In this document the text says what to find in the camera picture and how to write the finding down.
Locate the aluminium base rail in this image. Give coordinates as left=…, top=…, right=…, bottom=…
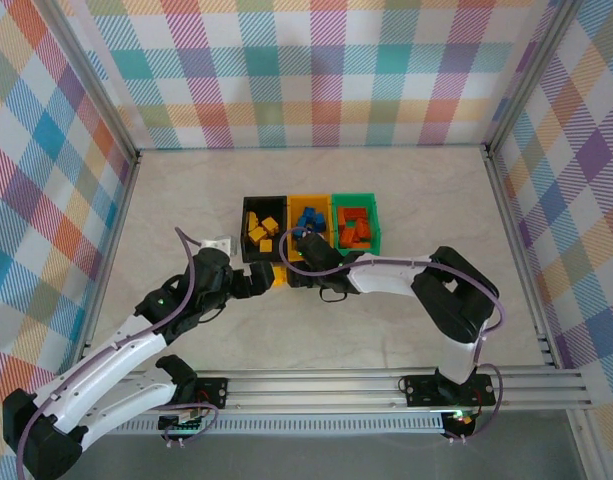
left=40, top=368, right=590, bottom=414

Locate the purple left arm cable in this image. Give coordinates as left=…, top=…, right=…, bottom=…
left=15, top=227, right=221, bottom=480

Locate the yellow plastic bin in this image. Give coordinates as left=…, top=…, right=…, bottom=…
left=286, top=193, right=335, bottom=262

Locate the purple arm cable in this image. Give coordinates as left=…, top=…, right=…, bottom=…
left=15, top=227, right=221, bottom=480
left=278, top=227, right=510, bottom=446

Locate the plaid cloth backdrop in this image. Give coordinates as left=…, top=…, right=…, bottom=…
left=0, top=0, right=132, bottom=480
left=68, top=0, right=562, bottom=150
left=495, top=0, right=613, bottom=456

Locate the aluminium side rail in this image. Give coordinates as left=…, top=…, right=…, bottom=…
left=482, top=144, right=562, bottom=372
left=70, top=149, right=143, bottom=376

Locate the green plastic bin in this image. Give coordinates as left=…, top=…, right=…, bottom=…
left=331, top=192, right=383, bottom=257

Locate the slotted grey cable duct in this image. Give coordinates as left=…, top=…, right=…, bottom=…
left=105, top=418, right=448, bottom=434

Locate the aluminium frame post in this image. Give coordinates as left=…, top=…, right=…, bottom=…
left=484, top=0, right=585, bottom=152
left=38, top=0, right=140, bottom=162

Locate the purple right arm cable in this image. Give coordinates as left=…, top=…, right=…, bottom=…
left=278, top=227, right=510, bottom=446

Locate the black plastic bin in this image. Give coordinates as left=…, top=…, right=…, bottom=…
left=241, top=195, right=290, bottom=264

